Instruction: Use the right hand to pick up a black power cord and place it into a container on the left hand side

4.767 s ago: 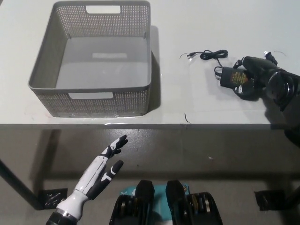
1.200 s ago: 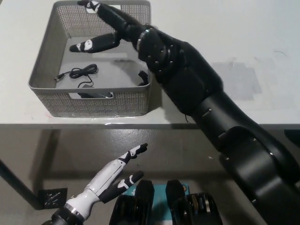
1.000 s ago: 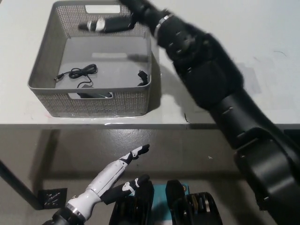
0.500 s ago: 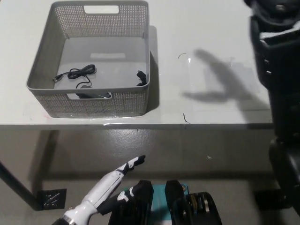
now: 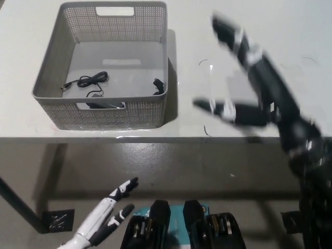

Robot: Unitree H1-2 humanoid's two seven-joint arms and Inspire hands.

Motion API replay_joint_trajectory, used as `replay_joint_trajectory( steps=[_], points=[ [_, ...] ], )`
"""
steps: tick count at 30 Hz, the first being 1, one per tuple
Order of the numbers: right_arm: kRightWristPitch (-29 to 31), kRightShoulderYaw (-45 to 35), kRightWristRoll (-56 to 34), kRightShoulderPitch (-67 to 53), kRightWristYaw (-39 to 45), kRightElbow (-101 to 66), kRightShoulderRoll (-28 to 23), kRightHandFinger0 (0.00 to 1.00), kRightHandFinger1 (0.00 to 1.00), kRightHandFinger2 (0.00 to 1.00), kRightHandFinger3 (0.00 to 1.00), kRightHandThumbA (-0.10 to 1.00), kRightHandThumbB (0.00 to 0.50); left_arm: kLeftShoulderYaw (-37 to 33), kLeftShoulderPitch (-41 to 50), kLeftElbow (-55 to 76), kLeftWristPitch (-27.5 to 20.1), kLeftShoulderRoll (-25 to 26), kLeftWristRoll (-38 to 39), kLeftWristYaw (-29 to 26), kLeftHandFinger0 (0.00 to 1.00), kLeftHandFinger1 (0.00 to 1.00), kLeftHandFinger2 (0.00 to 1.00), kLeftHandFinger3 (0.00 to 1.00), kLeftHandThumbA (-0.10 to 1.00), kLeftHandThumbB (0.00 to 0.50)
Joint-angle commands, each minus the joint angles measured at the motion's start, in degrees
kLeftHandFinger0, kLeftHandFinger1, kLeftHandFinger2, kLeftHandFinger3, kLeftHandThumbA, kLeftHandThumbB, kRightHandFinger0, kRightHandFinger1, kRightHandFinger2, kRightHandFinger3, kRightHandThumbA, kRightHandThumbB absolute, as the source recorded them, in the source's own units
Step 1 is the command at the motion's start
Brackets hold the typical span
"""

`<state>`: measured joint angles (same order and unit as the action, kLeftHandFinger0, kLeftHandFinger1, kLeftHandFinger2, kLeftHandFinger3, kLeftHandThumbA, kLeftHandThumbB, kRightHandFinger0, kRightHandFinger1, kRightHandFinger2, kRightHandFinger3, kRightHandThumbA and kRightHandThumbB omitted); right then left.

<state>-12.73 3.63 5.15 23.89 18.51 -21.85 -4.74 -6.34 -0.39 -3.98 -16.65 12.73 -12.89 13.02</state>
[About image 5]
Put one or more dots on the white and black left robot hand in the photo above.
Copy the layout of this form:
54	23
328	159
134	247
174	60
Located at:
101	216

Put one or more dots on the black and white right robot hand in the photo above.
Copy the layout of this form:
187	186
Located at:
275	96

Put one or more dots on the black metal table leg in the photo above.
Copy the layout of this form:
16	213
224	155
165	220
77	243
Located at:
23	207

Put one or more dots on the grey perforated plastic basket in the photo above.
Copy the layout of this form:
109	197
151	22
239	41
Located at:
103	116

